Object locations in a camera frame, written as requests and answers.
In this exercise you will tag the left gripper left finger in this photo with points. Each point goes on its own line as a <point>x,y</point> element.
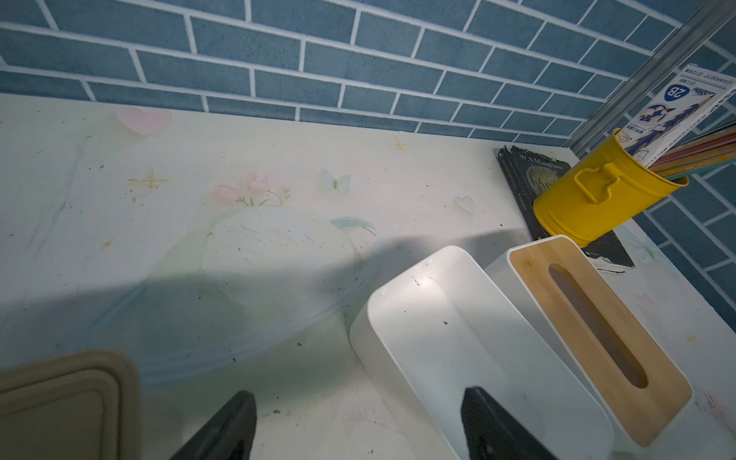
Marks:
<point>229,434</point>

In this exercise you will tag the black book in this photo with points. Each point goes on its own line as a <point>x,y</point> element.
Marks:
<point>529,175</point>

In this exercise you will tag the yellow pen cup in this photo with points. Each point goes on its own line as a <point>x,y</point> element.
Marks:
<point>602,191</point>

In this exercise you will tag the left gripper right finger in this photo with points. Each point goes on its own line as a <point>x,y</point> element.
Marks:
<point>492,433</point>

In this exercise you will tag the white box wooden lid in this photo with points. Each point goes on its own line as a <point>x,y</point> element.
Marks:
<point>563,297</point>

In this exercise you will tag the beige tissue box lid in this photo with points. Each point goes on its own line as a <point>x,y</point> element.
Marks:
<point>85,405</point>

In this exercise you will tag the white tissue box base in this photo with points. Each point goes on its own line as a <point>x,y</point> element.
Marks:
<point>442,327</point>

